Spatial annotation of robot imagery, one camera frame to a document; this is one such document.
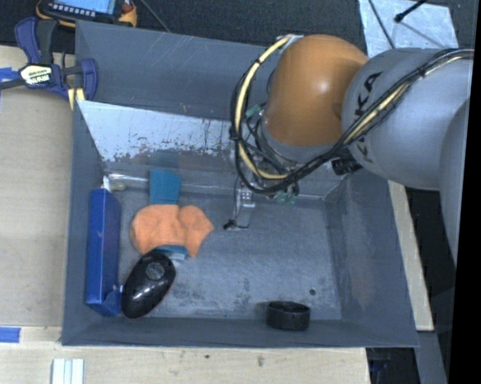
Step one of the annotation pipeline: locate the teal flat block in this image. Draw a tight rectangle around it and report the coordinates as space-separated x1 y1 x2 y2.
142 168 195 262

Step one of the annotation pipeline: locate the orange cloth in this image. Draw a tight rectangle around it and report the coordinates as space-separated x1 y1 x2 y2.
127 200 217 261

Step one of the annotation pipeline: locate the black computer mouse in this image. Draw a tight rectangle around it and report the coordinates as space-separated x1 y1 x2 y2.
119 248 179 324

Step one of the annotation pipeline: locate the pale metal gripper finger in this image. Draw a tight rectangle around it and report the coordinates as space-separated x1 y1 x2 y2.
221 187 242 232
237 190 259 230

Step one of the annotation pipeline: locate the long blue box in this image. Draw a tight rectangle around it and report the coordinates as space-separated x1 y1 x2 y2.
80 186 131 319

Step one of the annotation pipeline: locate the black cylinder on white bracket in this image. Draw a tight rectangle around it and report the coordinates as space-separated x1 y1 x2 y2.
330 154 365 178

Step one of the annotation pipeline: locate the grey metal bin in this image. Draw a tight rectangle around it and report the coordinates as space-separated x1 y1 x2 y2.
50 19 444 374

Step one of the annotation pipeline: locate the black round lid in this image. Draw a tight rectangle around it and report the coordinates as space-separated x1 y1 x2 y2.
264 298 313 334

